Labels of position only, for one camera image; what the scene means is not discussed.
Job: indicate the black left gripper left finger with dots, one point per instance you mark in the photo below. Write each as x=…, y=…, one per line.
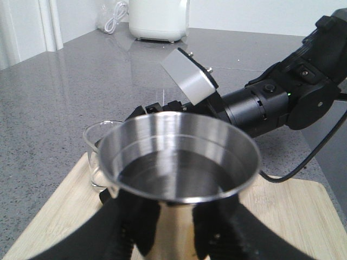
x=120, y=224

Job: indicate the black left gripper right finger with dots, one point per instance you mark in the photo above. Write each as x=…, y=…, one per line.
x=244, y=235

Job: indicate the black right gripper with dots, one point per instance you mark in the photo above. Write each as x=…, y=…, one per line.
x=255, y=109

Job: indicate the steel double jigger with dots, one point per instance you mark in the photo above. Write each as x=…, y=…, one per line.
x=176, y=178

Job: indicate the clear glass measuring beaker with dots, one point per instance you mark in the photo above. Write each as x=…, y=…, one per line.
x=92, y=136

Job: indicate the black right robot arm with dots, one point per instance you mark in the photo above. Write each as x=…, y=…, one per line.
x=295, y=92

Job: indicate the light wooden cutting board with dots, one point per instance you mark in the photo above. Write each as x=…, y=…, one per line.
x=299, y=211

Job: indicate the white appliance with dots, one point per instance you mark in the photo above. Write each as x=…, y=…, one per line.
x=160, y=20

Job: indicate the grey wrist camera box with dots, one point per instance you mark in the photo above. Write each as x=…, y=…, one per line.
x=192, y=78

